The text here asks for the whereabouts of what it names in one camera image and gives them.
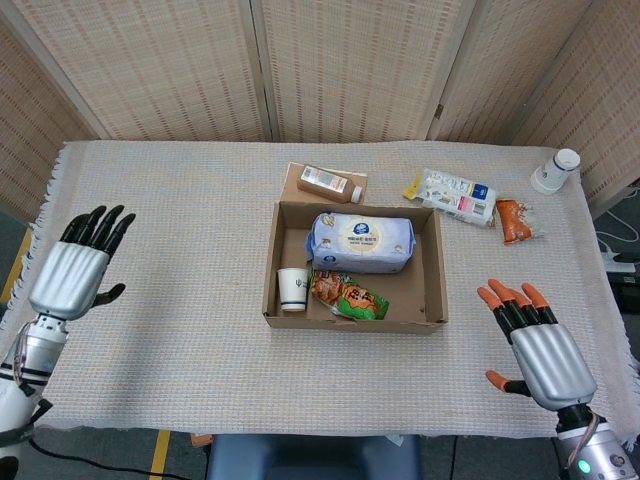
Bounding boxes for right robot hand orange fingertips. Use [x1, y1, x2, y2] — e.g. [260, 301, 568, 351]
[477, 278, 598, 412]

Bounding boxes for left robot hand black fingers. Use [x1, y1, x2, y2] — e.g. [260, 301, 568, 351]
[28, 204, 137, 321]

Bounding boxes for green orange snack packet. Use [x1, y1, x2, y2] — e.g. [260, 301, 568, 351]
[309, 269, 391, 322]

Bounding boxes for blue white tissue pack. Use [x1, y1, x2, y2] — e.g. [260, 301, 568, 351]
[305, 212, 417, 275]

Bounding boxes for white paper cup blue logo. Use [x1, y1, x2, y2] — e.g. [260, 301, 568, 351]
[276, 267, 310, 312]

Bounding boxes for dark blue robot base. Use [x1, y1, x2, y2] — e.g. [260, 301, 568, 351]
[207, 433, 421, 480]

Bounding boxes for open brown cardboard box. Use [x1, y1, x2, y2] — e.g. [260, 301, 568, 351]
[262, 201, 449, 335]

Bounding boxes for white power strip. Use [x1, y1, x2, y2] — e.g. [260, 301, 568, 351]
[602, 249, 639, 274]

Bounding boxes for white woven tablecloth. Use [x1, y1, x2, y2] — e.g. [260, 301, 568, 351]
[0, 139, 640, 436]

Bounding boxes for white bottle at edge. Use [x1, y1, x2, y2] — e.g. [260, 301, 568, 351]
[529, 148, 582, 195]

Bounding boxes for white plastic food package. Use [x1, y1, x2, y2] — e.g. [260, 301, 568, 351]
[403, 167, 498, 229]

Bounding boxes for brown drink bottle white cap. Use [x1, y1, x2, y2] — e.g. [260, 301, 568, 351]
[296, 164, 365, 205]

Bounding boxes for woven folding screen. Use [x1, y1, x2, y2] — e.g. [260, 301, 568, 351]
[0, 0, 640, 221]

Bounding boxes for white floor cable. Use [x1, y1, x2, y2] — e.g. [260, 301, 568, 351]
[597, 187, 640, 254]

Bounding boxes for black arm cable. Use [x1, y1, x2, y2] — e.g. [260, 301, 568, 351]
[19, 397, 209, 479]

